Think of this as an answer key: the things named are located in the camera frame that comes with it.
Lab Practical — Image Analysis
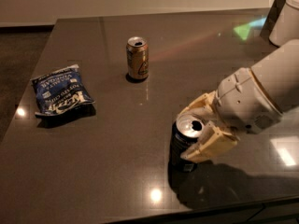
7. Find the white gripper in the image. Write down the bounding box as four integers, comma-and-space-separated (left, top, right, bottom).
179, 68, 282, 163

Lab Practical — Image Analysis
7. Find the dark blue pepsi can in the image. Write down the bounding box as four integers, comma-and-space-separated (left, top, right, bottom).
170, 113, 206, 173

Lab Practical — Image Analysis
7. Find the orange soda can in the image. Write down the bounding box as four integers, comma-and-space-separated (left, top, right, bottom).
126, 36, 149, 80

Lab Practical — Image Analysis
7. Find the white cylindrical container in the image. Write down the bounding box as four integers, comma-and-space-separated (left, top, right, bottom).
269, 0, 299, 47

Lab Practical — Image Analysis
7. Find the dark box in corner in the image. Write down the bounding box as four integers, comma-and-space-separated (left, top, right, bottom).
260, 0, 286, 38

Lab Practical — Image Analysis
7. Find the blue chip bag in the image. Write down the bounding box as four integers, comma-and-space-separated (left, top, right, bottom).
31, 64, 94, 117

